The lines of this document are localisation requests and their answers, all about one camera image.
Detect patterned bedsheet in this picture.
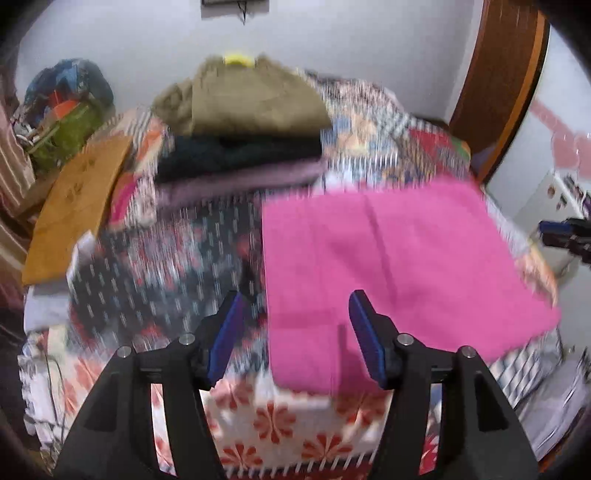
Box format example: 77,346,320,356
18,69,561,478

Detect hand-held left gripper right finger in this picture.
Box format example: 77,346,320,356
348,289,541,480

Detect pink pants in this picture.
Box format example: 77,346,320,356
261,179,562,393

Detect mauve folded garment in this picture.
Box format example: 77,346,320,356
156,159,326,208

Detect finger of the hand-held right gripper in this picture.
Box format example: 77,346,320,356
538,217,591,265

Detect pile of bags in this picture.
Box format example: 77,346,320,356
14,58,115,174

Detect black folded garment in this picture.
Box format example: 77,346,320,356
157,135,324,182

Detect olive green folded pants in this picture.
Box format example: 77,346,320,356
152,55,333,138

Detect brown wooden door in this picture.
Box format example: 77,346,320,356
449,0,551,186

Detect striped curtain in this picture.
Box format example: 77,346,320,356
0,88,38,305

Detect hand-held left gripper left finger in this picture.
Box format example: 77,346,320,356
54,290,248,480

